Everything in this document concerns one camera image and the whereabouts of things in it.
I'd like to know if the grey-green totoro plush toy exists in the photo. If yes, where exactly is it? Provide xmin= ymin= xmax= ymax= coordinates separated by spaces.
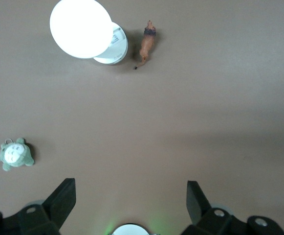
xmin=0 ymin=137 xmax=35 ymax=172

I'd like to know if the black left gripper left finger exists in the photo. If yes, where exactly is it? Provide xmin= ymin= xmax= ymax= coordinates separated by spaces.
xmin=0 ymin=178 xmax=76 ymax=235

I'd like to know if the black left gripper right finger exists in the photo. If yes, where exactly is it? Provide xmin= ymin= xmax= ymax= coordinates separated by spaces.
xmin=179 ymin=180 xmax=284 ymax=235

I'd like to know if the brown lion figurine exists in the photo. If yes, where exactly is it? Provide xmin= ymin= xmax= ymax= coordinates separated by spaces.
xmin=132 ymin=20 xmax=156 ymax=71

